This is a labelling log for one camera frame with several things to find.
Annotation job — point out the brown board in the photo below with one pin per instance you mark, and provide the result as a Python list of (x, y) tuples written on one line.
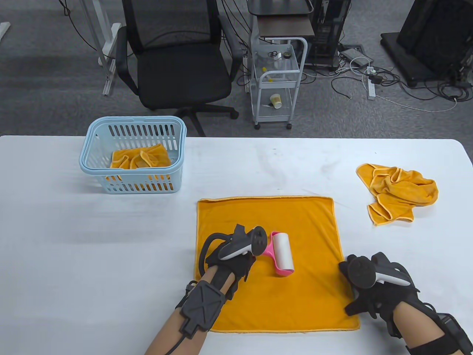
[(284, 26)]

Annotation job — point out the white utility cart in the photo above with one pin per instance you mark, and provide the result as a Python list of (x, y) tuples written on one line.
[(277, 111)]

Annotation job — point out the person's right hand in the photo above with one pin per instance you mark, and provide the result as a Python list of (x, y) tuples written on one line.
[(377, 299)]

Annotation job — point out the person's left forearm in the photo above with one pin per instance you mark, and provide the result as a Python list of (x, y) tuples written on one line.
[(177, 336)]

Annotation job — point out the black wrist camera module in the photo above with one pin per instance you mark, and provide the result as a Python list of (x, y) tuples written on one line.
[(456, 332), (203, 307)]

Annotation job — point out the black office chair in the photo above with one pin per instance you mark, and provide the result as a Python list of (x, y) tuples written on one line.
[(184, 77)]

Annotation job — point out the white desk foot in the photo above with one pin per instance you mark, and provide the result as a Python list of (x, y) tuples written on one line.
[(3, 30)]

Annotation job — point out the black display stand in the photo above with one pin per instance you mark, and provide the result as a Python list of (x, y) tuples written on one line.
[(436, 37)]

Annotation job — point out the paper cup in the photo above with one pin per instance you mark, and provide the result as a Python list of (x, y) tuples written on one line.
[(276, 100)]

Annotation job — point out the black computer tower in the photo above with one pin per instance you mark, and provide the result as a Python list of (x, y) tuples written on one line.
[(329, 33)]

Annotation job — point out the yellow square towel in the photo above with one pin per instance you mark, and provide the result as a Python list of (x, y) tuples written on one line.
[(147, 157), (306, 229), (406, 188)]

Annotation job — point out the black side table top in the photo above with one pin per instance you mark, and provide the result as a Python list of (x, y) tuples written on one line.
[(277, 5)]

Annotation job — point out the person's left hand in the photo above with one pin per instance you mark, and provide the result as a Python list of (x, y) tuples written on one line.
[(234, 266)]

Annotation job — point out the black power adapter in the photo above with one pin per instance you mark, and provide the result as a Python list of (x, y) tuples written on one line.
[(377, 78)]

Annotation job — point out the person's right forearm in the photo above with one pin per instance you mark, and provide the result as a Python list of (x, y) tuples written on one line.
[(417, 325)]

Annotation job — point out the grey power adapter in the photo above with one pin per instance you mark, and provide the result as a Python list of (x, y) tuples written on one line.
[(351, 55)]

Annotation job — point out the light blue plastic basket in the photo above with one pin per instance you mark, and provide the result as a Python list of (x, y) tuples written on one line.
[(155, 119)]

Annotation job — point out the grey tracking controller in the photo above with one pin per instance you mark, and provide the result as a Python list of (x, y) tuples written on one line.
[(258, 240), (360, 275)]

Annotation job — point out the pink lint roller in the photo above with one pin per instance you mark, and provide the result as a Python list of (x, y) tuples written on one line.
[(282, 253)]

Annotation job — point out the white desk leg frame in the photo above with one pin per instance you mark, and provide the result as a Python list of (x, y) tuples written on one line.
[(112, 44)]

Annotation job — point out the white power strip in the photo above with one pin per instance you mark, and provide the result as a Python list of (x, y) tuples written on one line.
[(371, 90)]

